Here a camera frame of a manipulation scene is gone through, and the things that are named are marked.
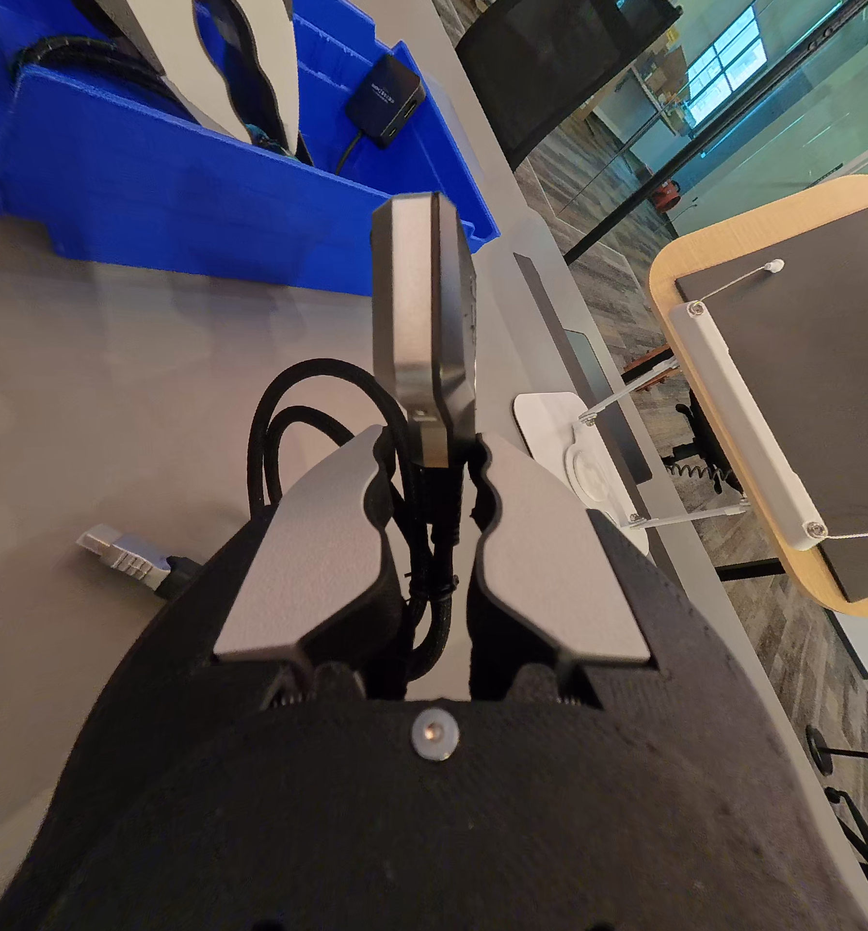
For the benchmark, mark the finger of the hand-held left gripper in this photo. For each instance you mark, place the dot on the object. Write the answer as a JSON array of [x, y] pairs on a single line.
[[179, 58], [278, 51]]

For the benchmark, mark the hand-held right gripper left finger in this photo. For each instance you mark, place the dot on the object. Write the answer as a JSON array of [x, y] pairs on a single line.
[[310, 574]]

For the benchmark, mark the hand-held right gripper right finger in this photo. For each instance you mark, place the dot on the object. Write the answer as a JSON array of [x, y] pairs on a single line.
[[557, 582]]

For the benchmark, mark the blue divided plastic bin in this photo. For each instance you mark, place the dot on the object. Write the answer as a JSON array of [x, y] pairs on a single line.
[[150, 196]]

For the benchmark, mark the white stand with clear arms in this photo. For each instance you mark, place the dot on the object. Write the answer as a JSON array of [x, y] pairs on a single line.
[[543, 429]]

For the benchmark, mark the white bar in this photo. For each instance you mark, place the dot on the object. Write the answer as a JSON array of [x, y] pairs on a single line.
[[739, 422]]

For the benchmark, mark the black mesh office chair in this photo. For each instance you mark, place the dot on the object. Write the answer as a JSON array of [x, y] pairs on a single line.
[[550, 65]]

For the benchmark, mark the black floor stand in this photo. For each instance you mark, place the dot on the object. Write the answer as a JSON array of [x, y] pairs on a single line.
[[819, 753]]

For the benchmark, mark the wooden round table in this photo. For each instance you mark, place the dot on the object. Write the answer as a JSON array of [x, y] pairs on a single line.
[[670, 269]]

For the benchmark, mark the black mat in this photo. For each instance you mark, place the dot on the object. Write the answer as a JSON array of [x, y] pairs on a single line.
[[827, 364]]

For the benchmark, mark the black partition post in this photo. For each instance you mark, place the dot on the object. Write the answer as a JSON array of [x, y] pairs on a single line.
[[696, 156]]

